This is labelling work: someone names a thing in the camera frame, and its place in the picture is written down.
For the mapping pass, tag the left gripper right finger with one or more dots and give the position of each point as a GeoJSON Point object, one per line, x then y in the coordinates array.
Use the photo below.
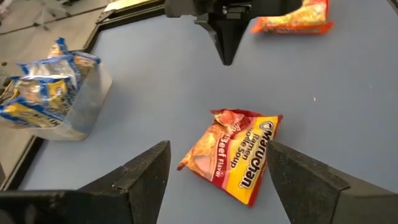
{"type": "Point", "coordinates": [311, 199]}

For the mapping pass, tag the red beef ramen pack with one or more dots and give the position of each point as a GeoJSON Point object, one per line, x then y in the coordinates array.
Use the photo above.
{"type": "Point", "coordinates": [236, 155]}

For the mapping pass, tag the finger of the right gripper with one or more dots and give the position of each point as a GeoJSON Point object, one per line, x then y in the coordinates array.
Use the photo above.
{"type": "Point", "coordinates": [217, 34]}
{"type": "Point", "coordinates": [237, 34]}

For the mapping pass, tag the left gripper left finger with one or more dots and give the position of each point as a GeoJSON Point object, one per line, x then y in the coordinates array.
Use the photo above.
{"type": "Point", "coordinates": [124, 202]}

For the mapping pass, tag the clear plastic container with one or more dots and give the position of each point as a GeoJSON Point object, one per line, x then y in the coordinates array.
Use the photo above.
{"type": "Point", "coordinates": [90, 102]}

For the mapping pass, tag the orange chicken ramen pack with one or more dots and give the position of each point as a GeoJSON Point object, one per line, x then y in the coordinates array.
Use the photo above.
{"type": "Point", "coordinates": [295, 17]}

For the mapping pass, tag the black table frame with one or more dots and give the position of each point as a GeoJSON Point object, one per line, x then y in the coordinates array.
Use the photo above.
{"type": "Point", "coordinates": [133, 15]}

